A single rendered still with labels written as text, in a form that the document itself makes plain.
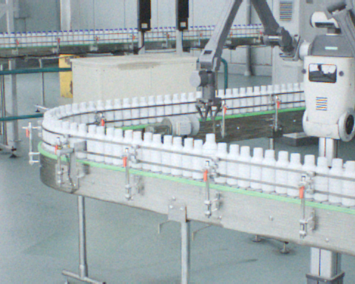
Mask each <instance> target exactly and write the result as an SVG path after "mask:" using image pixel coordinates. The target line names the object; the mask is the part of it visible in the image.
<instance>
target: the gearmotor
mask: <svg viewBox="0 0 355 284"><path fill-rule="evenodd" d="M199 129H200V123H199V120H198V118H197V117H196V116H194V115H186V116H172V117H166V118H164V119H163V120H162V122H161V124H150V125H148V126H145V133H152V134H153V135H154V134H160V136H161V142H162V144H163V143H164V136H165V135H171V136H172V137H173V138H180V137H183V138H187V136H190V135H196V134H198V131H199Z"/></svg>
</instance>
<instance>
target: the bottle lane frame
mask: <svg viewBox="0 0 355 284"><path fill-rule="evenodd" d="M75 162H76V168H78V175H80V176H83V177H80V178H79V179H78V190H77V189H75V190H74V191H73V190H72V189H71V188H68V187H67V194H69V193H70V192H71V190H72V191H73V193H71V194H74V195H78V196H82V197H89V198H92V199H96V200H100V201H106V202H110V203H114V204H121V205H123V206H128V207H131V208H137V209H142V210H145V211H148V212H155V213H159V214H164V215H168V203H169V201H170V200H173V201H180V202H183V203H184V204H185V206H186V219H187V220H191V221H195V222H201V223H205V224H209V225H212V226H219V227H223V228H225V229H233V230H236V231H241V232H247V233H250V234H255V235H258V236H264V237H269V238H271V239H275V240H282V241H286V242H289V243H296V244H300V245H303V246H310V247H314V248H316V249H321V250H327V251H332V252H335V253H338V254H346V255H349V256H352V257H355V209H349V208H341V207H339V206H332V205H331V204H329V205H328V204H321V203H315V202H313V201H306V202H305V219H308V218H311V210H314V218H312V219H311V220H309V221H308V224H307V230H309V229H311V228H310V227H311V221H314V229H312V230H311V231H310V232H308V235H307V236H306V237H304V239H300V204H301V200H297V199H296V198H289V197H280V196H279V195H271V194H263V193H262V192H261V193H260V192H255V191H250V190H243V189H239V188H233V187H226V186H219V185H217V184H212V183H210V184H209V200H211V201H213V200H215V192H219V199H218V200H216V201H215V202H218V203H219V209H218V210H217V211H215V212H212V216H210V217H209V218H206V216H205V210H206V205H205V200H206V183H202V182H199V181H195V180H188V179H187V180H186V179H182V178H178V177H174V176H173V177H172V176H165V175H159V174H155V173H151V172H142V171H138V170H135V169H129V184H131V185H132V184H135V177H138V184H136V185H135V186H132V188H131V194H134V193H136V192H135V187H136V186H138V187H139V193H137V194H136V195H133V196H132V198H131V200H129V201H126V198H125V194H126V189H125V188H124V187H125V185H126V169H125V168H121V167H117V166H107V165H106V164H100V163H94V162H89V161H83V160H78V159H75ZM215 202H212V211H213V210H215Z"/></svg>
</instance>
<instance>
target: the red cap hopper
mask: <svg viewBox="0 0 355 284"><path fill-rule="evenodd" d="M0 7H4V9H3V10H2V11H1V12H0V18H1V17H2V16H3V15H4V14H5V13H6V12H7V31H8V35H9V36H11V32H14V25H13V0H6V4H0ZM15 69H16V65H15V60H12V59H11V61H9V70H15ZM10 95H11V108H12V114H10V113H9V112H8V111H7V110H6V117H8V116H18V104H17V91H16V74H11V75H10ZM0 118H1V101H0ZM6 123H12V134H13V139H12V140H10V141H22V140H21V139H18V120H11V121H6ZM1 124H2V122H1V121H0V134H2V132H1Z"/></svg>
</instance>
